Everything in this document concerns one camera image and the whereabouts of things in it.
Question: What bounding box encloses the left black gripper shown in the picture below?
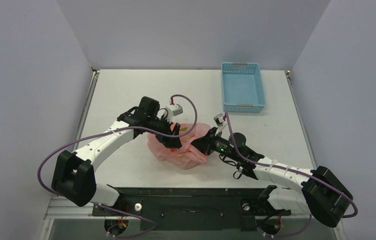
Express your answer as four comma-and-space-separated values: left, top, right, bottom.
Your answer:
147, 113, 182, 149

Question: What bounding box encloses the pink plastic bag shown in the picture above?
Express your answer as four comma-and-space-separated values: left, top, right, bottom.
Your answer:
147, 123, 211, 170

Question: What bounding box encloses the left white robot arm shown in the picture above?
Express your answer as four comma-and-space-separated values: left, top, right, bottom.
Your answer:
51, 96, 183, 215

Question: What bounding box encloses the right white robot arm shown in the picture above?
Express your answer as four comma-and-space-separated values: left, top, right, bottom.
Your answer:
192, 127, 353, 228

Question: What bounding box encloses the light blue plastic basket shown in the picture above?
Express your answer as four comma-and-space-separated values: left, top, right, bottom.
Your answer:
221, 62, 266, 114

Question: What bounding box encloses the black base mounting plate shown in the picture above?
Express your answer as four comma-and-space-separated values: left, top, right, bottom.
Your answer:
58, 186, 291, 233

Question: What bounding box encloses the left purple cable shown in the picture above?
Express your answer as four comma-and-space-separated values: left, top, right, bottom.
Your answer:
37, 94, 198, 196

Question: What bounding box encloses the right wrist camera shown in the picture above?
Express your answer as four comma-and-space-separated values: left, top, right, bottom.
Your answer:
213, 113, 226, 127

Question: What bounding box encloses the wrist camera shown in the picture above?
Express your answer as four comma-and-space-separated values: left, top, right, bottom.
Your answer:
165, 104, 183, 118
213, 113, 226, 127

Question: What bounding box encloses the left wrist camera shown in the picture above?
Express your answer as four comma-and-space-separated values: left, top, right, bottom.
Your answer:
165, 104, 183, 118

